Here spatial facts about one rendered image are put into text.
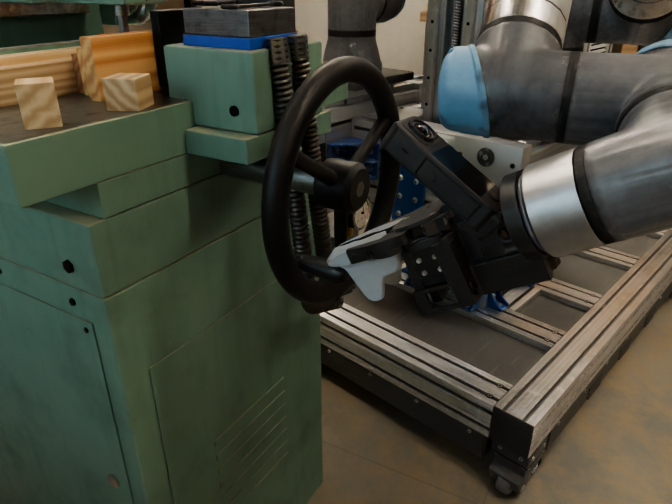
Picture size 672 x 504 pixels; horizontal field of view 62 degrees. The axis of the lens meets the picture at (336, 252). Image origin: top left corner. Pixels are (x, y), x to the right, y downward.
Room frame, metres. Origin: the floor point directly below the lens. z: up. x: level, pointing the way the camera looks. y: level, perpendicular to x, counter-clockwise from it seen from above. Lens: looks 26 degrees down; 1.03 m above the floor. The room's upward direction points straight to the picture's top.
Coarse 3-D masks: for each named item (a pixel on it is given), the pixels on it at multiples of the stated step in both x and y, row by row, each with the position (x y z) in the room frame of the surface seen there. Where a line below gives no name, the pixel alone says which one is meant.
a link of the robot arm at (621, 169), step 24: (624, 120) 0.41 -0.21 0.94; (648, 120) 0.37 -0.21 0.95; (600, 144) 0.38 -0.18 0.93; (624, 144) 0.36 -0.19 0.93; (648, 144) 0.35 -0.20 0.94; (576, 168) 0.37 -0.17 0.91; (600, 168) 0.36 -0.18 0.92; (624, 168) 0.35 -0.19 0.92; (648, 168) 0.34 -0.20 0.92; (600, 192) 0.35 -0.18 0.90; (624, 192) 0.34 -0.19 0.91; (648, 192) 0.34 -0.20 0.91; (600, 216) 0.35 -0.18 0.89; (624, 216) 0.34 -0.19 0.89; (648, 216) 0.34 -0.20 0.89
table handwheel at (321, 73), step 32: (352, 64) 0.62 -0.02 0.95; (320, 96) 0.57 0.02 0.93; (384, 96) 0.69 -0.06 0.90; (288, 128) 0.53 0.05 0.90; (384, 128) 0.70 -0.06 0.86; (288, 160) 0.52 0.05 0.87; (352, 160) 0.65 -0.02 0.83; (384, 160) 0.73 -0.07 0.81; (288, 192) 0.51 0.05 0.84; (320, 192) 0.61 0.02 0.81; (352, 192) 0.60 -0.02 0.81; (384, 192) 0.72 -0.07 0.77; (288, 224) 0.51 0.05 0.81; (288, 256) 0.51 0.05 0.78; (288, 288) 0.52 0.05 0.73; (320, 288) 0.56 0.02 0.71
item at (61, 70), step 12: (60, 60) 0.71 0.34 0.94; (0, 72) 0.64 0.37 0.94; (12, 72) 0.65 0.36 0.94; (24, 72) 0.67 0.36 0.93; (36, 72) 0.68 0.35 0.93; (48, 72) 0.69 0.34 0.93; (60, 72) 0.70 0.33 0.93; (72, 72) 0.72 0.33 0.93; (0, 84) 0.64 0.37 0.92; (12, 84) 0.65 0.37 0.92; (60, 84) 0.70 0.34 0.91; (72, 84) 0.71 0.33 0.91; (0, 96) 0.64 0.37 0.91; (12, 96) 0.65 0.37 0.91
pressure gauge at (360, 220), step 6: (366, 204) 0.92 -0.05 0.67; (360, 210) 0.90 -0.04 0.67; (366, 210) 0.92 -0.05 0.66; (348, 216) 0.89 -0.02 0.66; (354, 216) 0.88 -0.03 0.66; (360, 216) 0.91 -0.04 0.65; (366, 216) 0.92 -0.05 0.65; (348, 222) 0.89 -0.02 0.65; (354, 222) 0.88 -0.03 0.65; (360, 222) 0.91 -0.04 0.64; (366, 222) 0.92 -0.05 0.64; (348, 228) 0.92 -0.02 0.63; (354, 228) 0.90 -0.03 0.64; (360, 228) 0.90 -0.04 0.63; (348, 234) 0.92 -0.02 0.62
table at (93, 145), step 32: (64, 96) 0.70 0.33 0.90; (160, 96) 0.70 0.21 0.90; (0, 128) 0.54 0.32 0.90; (64, 128) 0.54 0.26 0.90; (96, 128) 0.56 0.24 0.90; (128, 128) 0.59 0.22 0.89; (160, 128) 0.63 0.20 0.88; (192, 128) 0.66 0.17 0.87; (320, 128) 0.74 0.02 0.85; (0, 160) 0.48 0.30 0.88; (32, 160) 0.50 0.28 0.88; (64, 160) 0.52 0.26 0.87; (96, 160) 0.55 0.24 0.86; (128, 160) 0.59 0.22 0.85; (160, 160) 0.62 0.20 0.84; (224, 160) 0.63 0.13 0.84; (256, 160) 0.62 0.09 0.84; (0, 192) 0.49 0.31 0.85; (32, 192) 0.49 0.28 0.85; (64, 192) 0.52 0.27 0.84
